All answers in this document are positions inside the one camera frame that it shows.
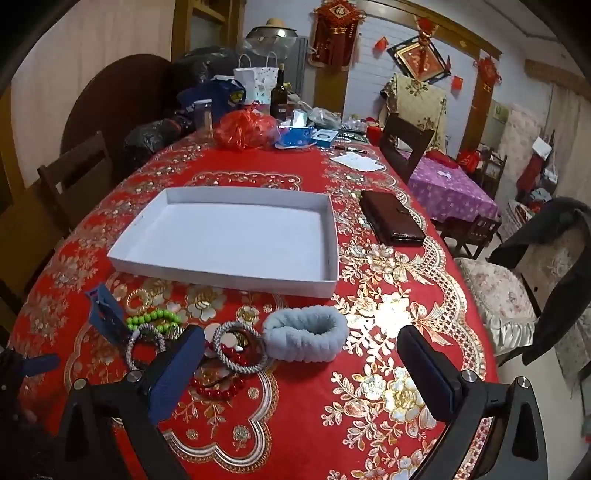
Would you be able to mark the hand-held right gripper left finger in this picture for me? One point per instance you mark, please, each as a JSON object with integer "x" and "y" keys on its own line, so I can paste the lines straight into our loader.
{"x": 171, "y": 376}

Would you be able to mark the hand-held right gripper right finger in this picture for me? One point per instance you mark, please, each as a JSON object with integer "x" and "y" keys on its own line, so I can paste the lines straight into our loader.
{"x": 427, "y": 376}

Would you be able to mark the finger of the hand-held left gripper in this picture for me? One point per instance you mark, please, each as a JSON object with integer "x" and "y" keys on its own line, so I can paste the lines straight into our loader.
{"x": 40, "y": 364}

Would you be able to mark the blue hair claw clip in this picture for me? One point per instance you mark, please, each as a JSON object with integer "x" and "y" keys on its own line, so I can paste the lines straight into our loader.
{"x": 107, "y": 311}

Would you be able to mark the grey fluffy wristband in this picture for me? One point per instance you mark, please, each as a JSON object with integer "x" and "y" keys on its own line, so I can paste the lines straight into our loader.
{"x": 300, "y": 344}

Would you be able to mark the white shallow cardboard box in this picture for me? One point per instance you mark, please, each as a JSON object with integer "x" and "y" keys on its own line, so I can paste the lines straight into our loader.
{"x": 231, "y": 230}

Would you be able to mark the floral cushioned chair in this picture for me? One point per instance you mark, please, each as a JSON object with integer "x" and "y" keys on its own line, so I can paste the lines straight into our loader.
{"x": 498, "y": 295}

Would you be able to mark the small wooden chair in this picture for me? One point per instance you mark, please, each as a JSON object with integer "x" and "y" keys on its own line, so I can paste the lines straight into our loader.
{"x": 475, "y": 233}

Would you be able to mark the brown leather wallet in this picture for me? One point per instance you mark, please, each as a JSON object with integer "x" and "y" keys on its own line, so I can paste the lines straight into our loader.
{"x": 390, "y": 217}

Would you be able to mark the dark jacket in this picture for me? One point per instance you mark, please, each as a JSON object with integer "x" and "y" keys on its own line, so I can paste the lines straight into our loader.
{"x": 568, "y": 277}

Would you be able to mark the purple tablecloth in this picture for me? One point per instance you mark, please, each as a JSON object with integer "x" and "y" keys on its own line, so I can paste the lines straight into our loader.
{"x": 452, "y": 189}

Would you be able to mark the wooden slatted chair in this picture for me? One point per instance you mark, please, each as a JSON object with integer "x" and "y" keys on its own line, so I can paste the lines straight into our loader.
{"x": 76, "y": 166}

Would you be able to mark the white paper sheet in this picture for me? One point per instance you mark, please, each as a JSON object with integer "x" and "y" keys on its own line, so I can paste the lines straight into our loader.
{"x": 358, "y": 161}

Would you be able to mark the red christmas stocking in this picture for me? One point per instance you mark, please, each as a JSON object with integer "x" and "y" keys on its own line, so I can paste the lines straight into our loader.
{"x": 531, "y": 166}

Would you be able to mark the dark wooden chair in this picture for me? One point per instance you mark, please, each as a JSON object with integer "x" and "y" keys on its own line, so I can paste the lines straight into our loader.
{"x": 406, "y": 138}

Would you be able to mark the black pen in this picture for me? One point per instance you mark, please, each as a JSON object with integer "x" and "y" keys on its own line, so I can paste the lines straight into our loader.
{"x": 351, "y": 149}

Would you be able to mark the black plastic bag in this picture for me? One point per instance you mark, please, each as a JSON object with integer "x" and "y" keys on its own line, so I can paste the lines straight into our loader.
{"x": 152, "y": 136}

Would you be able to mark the red plastic bag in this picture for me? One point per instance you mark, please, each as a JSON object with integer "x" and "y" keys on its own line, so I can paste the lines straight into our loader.
{"x": 247, "y": 129}

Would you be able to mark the small teal box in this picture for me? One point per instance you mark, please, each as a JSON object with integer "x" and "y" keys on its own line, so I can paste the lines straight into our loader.
{"x": 324, "y": 137}

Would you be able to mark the glass jar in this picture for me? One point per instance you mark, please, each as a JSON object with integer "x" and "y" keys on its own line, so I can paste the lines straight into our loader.
{"x": 203, "y": 117}

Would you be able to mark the blue tissue box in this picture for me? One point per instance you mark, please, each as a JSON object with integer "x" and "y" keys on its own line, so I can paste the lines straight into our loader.
{"x": 295, "y": 137}

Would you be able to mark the floral chair cover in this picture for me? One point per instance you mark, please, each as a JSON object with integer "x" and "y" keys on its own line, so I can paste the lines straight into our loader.
{"x": 420, "y": 104}

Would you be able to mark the round wooden tabletop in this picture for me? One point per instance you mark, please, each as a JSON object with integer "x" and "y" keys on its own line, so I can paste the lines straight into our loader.
{"x": 111, "y": 97}

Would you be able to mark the clear plastic bag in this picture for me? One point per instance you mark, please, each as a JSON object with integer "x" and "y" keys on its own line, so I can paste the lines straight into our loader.
{"x": 325, "y": 117}

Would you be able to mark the blue fabric bag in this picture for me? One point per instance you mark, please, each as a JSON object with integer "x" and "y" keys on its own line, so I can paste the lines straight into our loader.
{"x": 212, "y": 94}

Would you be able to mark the dark wine bottle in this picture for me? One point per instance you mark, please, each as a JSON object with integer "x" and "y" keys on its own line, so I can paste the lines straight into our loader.
{"x": 278, "y": 99}

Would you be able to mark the white paper gift bag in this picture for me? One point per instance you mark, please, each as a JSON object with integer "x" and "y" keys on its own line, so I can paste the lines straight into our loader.
{"x": 244, "y": 83}

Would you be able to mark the patterned paper gift bag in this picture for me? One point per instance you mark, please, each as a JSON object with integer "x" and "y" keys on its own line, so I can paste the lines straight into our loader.
{"x": 267, "y": 85}

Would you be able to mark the small red knot decoration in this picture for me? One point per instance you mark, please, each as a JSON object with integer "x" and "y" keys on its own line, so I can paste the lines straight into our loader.
{"x": 488, "y": 71}

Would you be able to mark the framed red diamond decoration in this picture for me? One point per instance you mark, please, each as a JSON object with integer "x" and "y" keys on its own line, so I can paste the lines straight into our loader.
{"x": 418, "y": 62}

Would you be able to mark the grey refrigerator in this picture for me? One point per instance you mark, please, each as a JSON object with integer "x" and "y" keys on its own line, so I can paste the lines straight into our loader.
{"x": 295, "y": 69}

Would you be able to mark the metal basin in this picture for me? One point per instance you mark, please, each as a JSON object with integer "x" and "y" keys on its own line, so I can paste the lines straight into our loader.
{"x": 270, "y": 39}

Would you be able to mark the large red knot decoration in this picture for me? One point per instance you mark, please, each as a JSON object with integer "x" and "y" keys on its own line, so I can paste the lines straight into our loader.
{"x": 334, "y": 32}

